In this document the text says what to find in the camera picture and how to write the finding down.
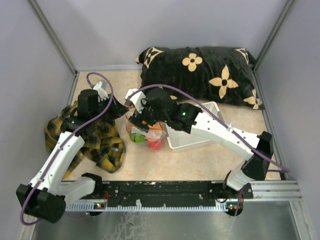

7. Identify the green striped toy melon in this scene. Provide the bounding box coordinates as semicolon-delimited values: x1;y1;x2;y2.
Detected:
129;132;147;144

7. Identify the white perforated plastic basket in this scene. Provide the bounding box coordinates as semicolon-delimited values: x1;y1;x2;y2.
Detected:
165;101;224;153

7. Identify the black floral plush pillow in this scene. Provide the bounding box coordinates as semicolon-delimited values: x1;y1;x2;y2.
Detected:
135;46;265;110

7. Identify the aluminium frame rail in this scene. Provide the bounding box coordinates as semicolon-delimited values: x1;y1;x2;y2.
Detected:
39;181;303;213

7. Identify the clear zip bag orange zipper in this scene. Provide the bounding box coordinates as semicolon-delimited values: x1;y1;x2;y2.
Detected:
125;114;167;149

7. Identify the red apple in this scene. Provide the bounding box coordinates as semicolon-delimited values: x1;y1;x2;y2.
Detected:
148;139;164;151

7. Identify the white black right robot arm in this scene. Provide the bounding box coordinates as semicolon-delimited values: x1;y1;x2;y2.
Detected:
125;87;273;198

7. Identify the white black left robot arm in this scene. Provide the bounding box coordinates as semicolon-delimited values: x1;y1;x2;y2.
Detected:
16;89;128;223

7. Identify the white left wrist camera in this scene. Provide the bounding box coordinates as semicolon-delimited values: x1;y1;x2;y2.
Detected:
92;80;109;102

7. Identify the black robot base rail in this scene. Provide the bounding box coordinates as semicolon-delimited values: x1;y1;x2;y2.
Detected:
74;179;253;208

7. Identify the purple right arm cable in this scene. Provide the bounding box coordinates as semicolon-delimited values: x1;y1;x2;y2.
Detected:
124;83;291;173

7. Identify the orange peach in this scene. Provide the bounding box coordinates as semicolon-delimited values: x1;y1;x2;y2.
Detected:
146;129;163;142

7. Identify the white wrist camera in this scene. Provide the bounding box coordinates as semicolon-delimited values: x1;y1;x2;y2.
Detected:
92;80;109;102
124;88;146;114

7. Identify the yellow black plaid shirt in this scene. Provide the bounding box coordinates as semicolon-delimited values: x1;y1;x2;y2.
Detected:
44;101;126;179

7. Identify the orange tangerine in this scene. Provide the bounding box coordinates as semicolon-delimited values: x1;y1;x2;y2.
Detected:
126;122;133;133

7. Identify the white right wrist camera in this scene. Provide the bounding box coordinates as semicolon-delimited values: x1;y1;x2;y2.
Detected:
124;88;146;114

